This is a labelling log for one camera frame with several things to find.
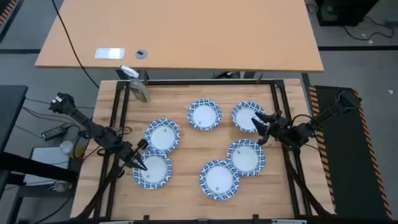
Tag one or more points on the light orange wooden desk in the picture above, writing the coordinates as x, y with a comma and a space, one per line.
186, 31

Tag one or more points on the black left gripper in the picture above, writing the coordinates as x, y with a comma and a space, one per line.
123, 150

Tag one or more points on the clear bottle with yellow liquid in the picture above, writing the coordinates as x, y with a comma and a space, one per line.
66, 147

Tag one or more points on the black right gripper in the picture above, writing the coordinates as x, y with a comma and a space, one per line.
281, 130

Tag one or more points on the white rectangular desk plate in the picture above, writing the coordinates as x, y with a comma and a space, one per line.
109, 53

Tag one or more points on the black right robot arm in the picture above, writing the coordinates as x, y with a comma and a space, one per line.
323, 116

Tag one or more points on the black aluminium table frame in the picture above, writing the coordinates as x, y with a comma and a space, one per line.
202, 82

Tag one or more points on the white label strip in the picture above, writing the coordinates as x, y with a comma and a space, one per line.
289, 221

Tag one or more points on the black horizontal beam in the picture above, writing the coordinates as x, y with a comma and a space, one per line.
31, 166

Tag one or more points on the narrow hazard striped floor mat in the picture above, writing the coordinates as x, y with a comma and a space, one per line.
6, 15

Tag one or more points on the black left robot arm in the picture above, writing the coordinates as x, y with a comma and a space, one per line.
93, 129

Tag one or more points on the clear spray bottle white head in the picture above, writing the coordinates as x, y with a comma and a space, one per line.
139, 90

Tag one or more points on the black computer case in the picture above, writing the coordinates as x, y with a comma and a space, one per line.
342, 12

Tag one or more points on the black power adapter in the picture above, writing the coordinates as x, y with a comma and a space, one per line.
54, 132

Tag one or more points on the black desk foot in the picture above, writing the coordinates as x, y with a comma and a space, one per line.
227, 74

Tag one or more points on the blue patterned white paper bowl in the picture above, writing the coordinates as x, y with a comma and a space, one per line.
219, 180
162, 137
204, 114
155, 172
244, 116
246, 158

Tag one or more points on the white flat box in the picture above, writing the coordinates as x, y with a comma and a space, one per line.
46, 155

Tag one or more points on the black mat with hazard stripes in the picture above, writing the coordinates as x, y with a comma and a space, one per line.
342, 171

